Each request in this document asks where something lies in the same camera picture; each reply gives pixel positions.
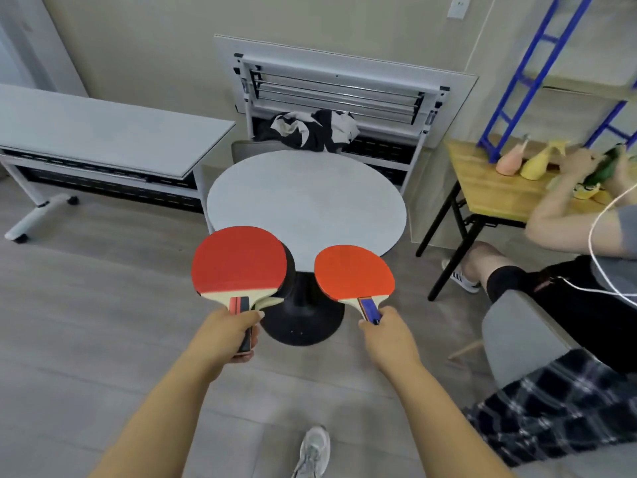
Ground grey upholstered chair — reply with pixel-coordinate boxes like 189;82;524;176
447;289;637;478

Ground red paddle with purple handle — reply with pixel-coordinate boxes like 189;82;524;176
313;244;397;326

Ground person's patterned shorts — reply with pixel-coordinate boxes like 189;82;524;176
462;349;637;467

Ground white table folded upright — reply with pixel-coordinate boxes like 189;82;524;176
214;34;478;195

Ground black and white garment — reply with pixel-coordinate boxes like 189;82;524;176
256;109;360;153

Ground white standing air conditioner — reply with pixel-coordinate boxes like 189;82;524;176
0;0;90;98

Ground person's left forearm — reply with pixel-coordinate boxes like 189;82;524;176
89;343;225;478

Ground red paddle with red-black handle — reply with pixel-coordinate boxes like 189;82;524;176
191;226;289;354

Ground person's right forearm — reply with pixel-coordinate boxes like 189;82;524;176
386;353;514;478

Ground yellow toy with black dots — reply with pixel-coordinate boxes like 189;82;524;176
572;181;613;204

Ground pink bottle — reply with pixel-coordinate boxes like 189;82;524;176
495;133;531;177

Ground white cable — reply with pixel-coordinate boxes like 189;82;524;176
557;183;637;309

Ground black table tennis paddle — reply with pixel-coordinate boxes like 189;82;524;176
248;241;297;312

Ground person's left hand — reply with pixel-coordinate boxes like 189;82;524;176
191;308;265;382

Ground round white table black base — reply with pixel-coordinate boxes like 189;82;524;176
206;149;408;347

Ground white folding table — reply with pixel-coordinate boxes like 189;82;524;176
0;84;236;243

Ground wooden table black legs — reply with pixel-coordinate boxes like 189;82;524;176
415;139;637;302

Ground person's right hand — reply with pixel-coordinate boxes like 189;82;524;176
358;305;424;379

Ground green toy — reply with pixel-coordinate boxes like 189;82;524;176
582;143;626;187

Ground yellow bottle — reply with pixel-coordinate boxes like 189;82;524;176
520;139;568;181

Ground grey white sneaker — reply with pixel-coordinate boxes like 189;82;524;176
291;425;332;478

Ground blue metal shelf rack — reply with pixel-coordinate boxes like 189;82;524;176
477;0;637;165

